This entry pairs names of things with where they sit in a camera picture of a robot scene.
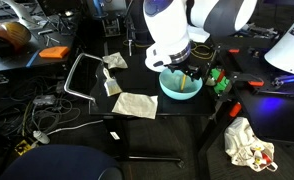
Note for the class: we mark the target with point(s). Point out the yellow pencil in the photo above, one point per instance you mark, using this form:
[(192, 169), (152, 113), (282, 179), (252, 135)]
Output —
[(183, 83)]

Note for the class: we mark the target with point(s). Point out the metal table handle rail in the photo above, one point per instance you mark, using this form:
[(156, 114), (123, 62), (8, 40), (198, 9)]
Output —
[(75, 74)]

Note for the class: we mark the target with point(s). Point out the white paint brush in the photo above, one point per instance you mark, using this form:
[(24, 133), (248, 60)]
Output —
[(110, 84)]

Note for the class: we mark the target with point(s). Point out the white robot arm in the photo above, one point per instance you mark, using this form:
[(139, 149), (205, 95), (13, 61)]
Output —
[(174, 24)]

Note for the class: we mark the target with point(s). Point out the light blue bowl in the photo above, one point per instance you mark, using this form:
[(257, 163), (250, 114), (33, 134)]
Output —
[(178, 86)]

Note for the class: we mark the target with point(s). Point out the flat white paper napkin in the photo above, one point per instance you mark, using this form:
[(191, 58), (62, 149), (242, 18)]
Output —
[(138, 105)]

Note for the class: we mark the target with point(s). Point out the dark blue office chair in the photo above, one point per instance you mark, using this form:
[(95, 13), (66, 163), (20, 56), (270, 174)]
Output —
[(63, 162)]

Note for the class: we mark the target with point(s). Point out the green plastic object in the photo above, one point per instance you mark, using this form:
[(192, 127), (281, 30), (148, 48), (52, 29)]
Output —
[(220, 80)]

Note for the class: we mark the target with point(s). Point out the crumpled white paper napkin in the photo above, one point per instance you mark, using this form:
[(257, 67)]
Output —
[(115, 60)]

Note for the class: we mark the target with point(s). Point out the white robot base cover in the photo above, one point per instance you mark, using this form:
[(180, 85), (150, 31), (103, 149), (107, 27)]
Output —
[(281, 55)]

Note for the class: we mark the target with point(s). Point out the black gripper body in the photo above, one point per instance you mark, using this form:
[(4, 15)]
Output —
[(186, 68)]

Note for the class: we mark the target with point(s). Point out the orange sponge block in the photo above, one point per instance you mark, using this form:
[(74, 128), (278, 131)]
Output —
[(54, 52)]

